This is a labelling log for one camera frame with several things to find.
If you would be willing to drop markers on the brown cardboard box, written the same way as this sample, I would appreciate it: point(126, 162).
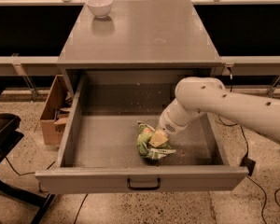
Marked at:
point(56, 111)

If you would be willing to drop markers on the grey open top drawer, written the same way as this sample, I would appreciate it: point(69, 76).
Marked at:
point(98, 151)

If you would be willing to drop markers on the white ceramic bowl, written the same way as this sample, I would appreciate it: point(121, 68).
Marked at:
point(99, 8)

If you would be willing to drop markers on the black drawer handle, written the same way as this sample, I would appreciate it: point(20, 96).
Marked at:
point(146, 185)

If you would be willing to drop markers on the grey wall rail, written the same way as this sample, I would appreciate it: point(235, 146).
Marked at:
point(45, 66)

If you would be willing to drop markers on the grey cabinet counter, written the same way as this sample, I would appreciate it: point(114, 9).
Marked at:
point(138, 34)

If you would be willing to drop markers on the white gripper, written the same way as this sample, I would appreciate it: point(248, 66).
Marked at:
point(167, 124)

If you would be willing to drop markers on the green jalapeno chip bag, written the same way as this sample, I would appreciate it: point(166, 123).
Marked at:
point(145, 149)

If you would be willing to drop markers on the black chair frame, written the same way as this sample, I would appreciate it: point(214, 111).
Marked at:
point(9, 138)

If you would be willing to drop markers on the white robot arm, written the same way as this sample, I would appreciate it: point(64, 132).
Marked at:
point(195, 96)

